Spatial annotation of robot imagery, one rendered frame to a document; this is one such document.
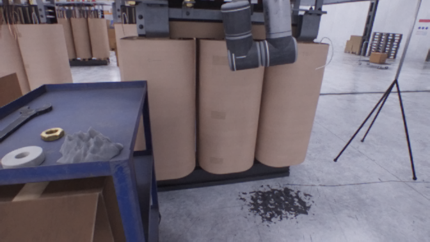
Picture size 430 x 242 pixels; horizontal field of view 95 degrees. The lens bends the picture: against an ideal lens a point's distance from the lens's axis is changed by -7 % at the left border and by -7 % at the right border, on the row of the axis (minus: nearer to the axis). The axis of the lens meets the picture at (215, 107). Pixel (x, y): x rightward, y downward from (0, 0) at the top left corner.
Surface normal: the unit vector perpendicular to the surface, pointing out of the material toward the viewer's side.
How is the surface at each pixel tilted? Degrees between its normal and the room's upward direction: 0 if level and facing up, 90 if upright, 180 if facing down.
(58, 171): 90
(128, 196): 90
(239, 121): 90
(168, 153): 90
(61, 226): 26
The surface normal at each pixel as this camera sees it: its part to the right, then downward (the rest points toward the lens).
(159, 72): 0.20, 0.36
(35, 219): 0.13, -0.68
